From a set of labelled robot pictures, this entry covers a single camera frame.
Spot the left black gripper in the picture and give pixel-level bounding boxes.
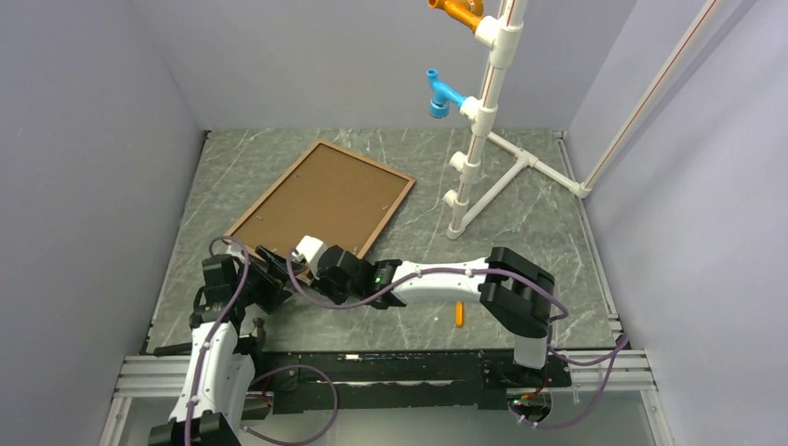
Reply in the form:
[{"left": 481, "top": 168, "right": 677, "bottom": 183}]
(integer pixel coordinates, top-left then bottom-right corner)
[{"left": 231, "top": 246, "right": 305, "bottom": 314}]

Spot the blue picture frame with photo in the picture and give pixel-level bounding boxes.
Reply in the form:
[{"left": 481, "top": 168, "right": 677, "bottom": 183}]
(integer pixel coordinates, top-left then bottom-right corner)
[{"left": 228, "top": 139, "right": 416, "bottom": 257}]

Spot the yellow handled screwdriver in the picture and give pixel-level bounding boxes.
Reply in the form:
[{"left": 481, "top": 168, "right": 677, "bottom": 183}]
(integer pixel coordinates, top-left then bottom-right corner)
[{"left": 453, "top": 302, "right": 465, "bottom": 328}]

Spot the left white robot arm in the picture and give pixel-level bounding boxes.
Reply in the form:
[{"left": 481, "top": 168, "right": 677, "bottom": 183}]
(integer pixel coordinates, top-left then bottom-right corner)
[{"left": 147, "top": 246, "right": 290, "bottom": 445}]

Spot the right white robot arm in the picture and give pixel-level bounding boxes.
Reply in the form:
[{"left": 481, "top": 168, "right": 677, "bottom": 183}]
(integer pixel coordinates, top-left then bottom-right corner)
[{"left": 296, "top": 245, "right": 556, "bottom": 386}]

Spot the white PVC pipe stand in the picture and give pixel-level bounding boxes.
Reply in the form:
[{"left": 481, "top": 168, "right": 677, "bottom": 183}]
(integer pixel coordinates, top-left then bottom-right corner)
[{"left": 442, "top": 1, "right": 583, "bottom": 240}]

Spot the blue pipe fitting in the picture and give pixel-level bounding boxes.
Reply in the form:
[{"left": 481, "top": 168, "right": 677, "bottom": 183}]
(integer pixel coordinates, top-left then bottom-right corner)
[{"left": 426, "top": 69, "right": 467, "bottom": 119}]

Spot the white diagonal PVC pole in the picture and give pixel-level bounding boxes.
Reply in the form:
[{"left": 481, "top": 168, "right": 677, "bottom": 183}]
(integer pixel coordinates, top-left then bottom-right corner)
[{"left": 578, "top": 0, "right": 720, "bottom": 198}]

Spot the orange pipe fitting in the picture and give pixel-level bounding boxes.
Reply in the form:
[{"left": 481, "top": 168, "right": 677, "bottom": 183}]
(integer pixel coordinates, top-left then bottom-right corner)
[{"left": 427, "top": 0, "right": 484, "bottom": 33}]

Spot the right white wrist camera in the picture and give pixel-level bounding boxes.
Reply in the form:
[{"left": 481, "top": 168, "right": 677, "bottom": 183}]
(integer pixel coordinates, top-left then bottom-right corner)
[{"left": 292, "top": 235, "right": 328, "bottom": 276}]

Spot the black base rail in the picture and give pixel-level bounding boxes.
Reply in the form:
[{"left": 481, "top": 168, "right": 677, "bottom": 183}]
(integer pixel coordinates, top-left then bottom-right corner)
[{"left": 249, "top": 348, "right": 572, "bottom": 414}]

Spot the aluminium extrusion frame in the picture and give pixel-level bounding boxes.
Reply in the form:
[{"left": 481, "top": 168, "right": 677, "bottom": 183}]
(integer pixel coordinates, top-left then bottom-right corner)
[{"left": 99, "top": 350, "right": 676, "bottom": 445}]

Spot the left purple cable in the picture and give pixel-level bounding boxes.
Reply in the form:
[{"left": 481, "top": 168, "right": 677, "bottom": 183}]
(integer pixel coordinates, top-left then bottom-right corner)
[{"left": 183, "top": 236, "right": 340, "bottom": 446}]

